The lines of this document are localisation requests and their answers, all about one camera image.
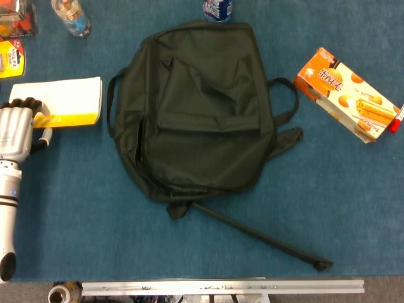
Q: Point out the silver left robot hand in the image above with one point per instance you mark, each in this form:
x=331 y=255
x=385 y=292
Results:
x=15 y=132

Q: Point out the white and yellow book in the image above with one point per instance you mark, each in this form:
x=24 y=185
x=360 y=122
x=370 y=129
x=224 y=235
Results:
x=69 y=98

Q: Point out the black fabric backpack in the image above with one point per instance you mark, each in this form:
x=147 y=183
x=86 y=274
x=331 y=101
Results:
x=195 y=142

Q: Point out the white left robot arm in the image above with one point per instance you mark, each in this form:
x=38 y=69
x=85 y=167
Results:
x=8 y=214

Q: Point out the yellow blister pack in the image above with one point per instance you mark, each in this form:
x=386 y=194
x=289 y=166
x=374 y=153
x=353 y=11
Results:
x=12 y=60

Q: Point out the boxed orange black toy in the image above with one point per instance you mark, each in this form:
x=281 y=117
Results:
x=19 y=19

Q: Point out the clear plastic jar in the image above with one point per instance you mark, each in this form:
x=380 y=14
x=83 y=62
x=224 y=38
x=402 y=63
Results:
x=72 y=19

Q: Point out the blue felt table cover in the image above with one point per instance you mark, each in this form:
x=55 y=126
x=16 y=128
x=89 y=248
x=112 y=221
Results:
x=94 y=236

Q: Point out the tape roll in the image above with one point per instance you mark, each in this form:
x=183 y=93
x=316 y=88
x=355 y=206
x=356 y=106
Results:
x=60 y=293

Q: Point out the blue drink bottle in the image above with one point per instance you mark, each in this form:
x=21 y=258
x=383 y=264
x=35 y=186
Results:
x=217 y=11

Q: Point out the orange egg roll box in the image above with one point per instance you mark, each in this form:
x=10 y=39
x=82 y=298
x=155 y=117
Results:
x=341 y=91

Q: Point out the red capped white marker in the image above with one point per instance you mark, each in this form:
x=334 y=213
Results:
x=397 y=121

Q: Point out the aluminium profile rail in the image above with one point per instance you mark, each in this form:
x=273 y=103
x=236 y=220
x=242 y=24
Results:
x=221 y=287

